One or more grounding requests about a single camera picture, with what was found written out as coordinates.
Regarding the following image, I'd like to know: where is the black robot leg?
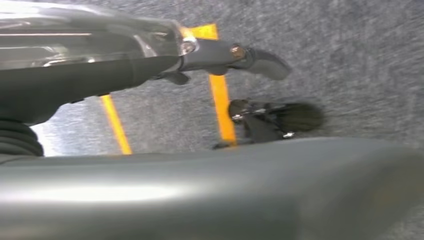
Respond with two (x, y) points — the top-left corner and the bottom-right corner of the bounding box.
(211, 110), (296, 151)

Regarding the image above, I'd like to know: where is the yellow floor tape square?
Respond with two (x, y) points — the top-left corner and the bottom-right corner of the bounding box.
(180, 22), (238, 147)

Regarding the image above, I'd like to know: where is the black robot foot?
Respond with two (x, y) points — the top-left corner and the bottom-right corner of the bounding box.
(228, 98), (325, 134)

